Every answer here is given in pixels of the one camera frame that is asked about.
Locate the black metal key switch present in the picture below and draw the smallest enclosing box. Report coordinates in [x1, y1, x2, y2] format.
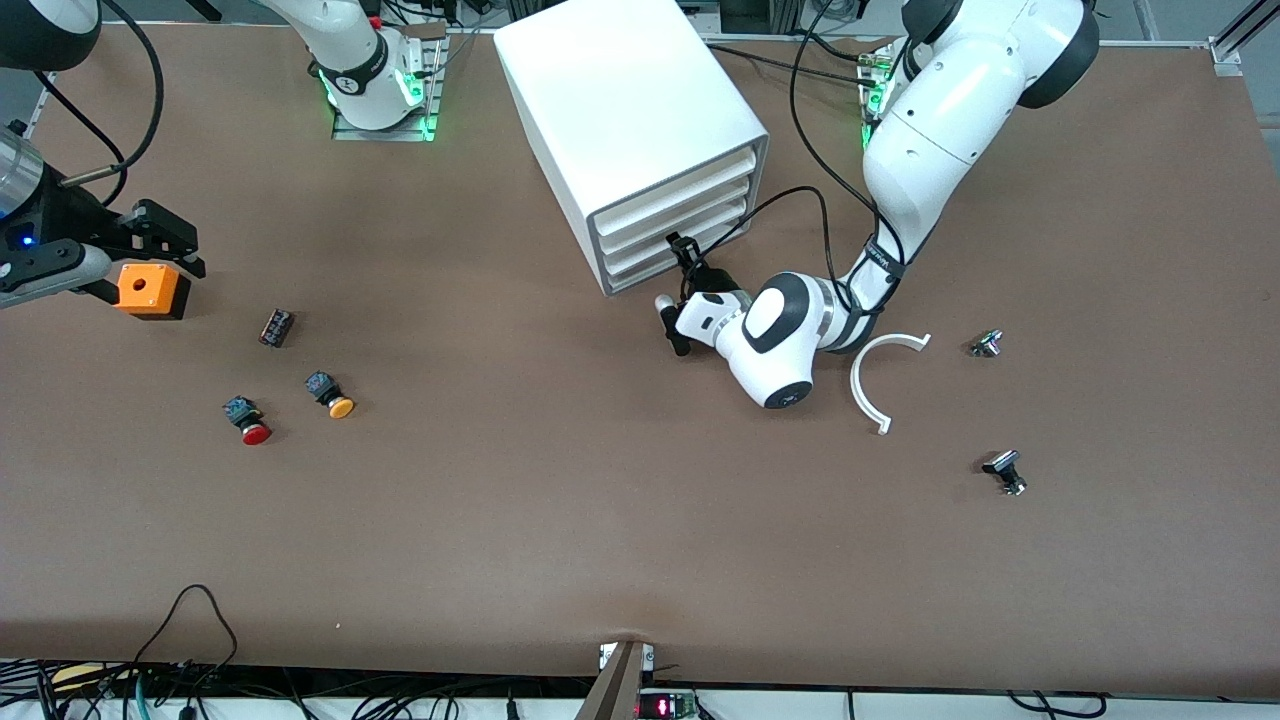
[981, 449, 1028, 497]

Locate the orange button enclosure box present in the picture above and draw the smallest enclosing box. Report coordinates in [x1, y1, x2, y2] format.
[115, 262, 193, 321]

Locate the red mushroom push button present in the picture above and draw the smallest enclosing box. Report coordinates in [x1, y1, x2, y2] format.
[222, 395, 273, 447]

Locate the yellow mushroom push button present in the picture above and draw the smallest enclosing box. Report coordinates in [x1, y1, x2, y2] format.
[304, 370, 356, 420]

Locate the white pull-out cabinet drawer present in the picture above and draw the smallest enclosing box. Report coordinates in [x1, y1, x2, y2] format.
[606, 205, 753, 297]

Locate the white drawer cabinet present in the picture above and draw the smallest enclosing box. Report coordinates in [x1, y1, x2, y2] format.
[493, 0, 771, 298]

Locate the tangled black cable bundle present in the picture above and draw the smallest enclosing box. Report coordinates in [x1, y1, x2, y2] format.
[0, 658, 601, 720]

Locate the device with red display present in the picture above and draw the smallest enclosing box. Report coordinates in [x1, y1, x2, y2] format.
[636, 690, 698, 720]

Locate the looped black cable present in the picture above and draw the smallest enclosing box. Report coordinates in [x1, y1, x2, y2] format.
[130, 585, 241, 691]

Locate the white closed cabinet drawer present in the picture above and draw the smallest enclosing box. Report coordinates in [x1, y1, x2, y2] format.
[600, 178, 757, 266]
[594, 148, 767, 241]

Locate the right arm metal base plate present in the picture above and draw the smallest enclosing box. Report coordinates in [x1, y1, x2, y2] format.
[332, 25, 446, 143]

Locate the white semicircular plastic bracket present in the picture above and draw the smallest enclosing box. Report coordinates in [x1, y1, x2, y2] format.
[850, 332, 932, 436]

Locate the black cable on table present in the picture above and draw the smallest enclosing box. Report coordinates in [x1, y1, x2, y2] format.
[705, 40, 881, 91]

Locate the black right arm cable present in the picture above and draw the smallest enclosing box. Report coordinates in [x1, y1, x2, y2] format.
[35, 0, 166, 206]

